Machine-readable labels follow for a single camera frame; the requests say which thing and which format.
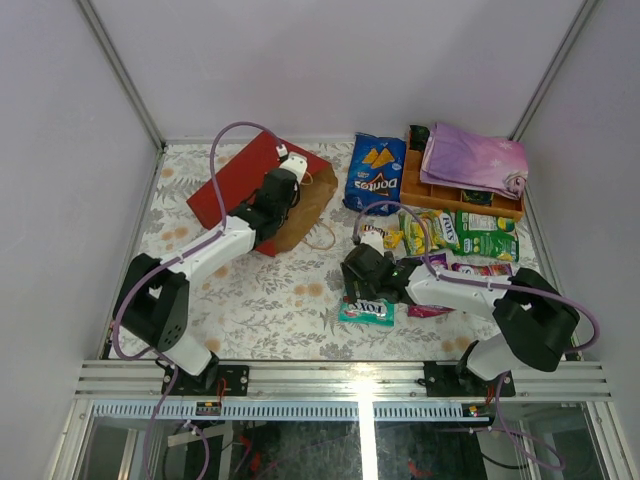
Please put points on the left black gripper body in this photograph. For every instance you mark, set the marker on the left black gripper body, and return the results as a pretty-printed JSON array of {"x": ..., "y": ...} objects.
[{"x": 285, "y": 181}]

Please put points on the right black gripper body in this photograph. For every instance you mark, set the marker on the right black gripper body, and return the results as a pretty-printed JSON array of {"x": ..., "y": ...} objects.
[{"x": 367, "y": 288}]

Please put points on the red paper bag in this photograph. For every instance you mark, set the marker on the red paper bag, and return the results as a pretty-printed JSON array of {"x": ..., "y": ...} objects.
[{"x": 239, "y": 179}]

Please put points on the small yellow snack packet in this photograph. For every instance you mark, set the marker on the small yellow snack packet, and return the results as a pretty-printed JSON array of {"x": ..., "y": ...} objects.
[{"x": 390, "y": 237}]

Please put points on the teal Fox's candy bag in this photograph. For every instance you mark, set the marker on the teal Fox's candy bag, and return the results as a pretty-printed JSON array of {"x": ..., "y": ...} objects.
[{"x": 378, "y": 313}]

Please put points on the green Fox's candy bag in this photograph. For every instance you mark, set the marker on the green Fox's candy bag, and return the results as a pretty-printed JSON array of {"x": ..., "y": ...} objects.
[{"x": 433, "y": 231}]

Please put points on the blue Doritos chip bag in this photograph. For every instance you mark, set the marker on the blue Doritos chip bag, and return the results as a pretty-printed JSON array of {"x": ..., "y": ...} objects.
[{"x": 375, "y": 171}]

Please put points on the green snack bag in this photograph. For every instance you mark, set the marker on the green snack bag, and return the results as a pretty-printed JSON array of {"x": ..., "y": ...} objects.
[{"x": 488, "y": 236}]

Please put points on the purple Fox's candy bag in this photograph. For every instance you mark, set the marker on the purple Fox's candy bag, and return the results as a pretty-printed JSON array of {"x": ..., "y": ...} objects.
[{"x": 497, "y": 269}]

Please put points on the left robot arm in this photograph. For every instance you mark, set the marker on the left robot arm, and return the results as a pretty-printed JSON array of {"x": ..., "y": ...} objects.
[{"x": 154, "y": 300}]

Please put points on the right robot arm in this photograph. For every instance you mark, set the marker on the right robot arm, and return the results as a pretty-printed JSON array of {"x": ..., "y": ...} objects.
[{"x": 535, "y": 323}]

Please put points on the floral table mat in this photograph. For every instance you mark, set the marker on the floral table mat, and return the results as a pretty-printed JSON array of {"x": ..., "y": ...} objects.
[{"x": 287, "y": 307}]

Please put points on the dark green tray packet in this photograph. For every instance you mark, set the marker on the dark green tray packet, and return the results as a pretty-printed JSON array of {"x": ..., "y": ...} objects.
[{"x": 475, "y": 197}]

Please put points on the black item in tray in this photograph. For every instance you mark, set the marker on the black item in tray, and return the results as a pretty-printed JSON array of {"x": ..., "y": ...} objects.
[{"x": 418, "y": 137}]

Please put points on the purple folded cloth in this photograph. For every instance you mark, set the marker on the purple folded cloth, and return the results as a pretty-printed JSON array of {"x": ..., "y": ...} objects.
[{"x": 456, "y": 158}]

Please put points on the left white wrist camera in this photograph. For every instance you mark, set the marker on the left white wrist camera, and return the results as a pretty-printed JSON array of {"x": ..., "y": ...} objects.
[{"x": 292, "y": 162}]

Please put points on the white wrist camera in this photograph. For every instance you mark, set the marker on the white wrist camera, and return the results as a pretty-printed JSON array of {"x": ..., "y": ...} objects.
[
  {"x": 374, "y": 239},
  {"x": 292, "y": 162}
]

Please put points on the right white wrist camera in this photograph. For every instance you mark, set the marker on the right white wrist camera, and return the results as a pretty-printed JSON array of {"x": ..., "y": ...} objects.
[{"x": 374, "y": 239}]

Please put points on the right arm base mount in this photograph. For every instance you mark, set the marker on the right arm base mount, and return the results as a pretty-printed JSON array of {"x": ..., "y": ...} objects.
[{"x": 448, "y": 380}]

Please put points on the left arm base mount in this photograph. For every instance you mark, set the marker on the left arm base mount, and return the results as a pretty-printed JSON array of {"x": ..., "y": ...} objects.
[{"x": 218, "y": 381}]

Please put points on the aluminium front rail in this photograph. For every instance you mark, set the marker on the aluminium front rail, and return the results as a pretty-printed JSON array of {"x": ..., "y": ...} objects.
[{"x": 277, "y": 390}]

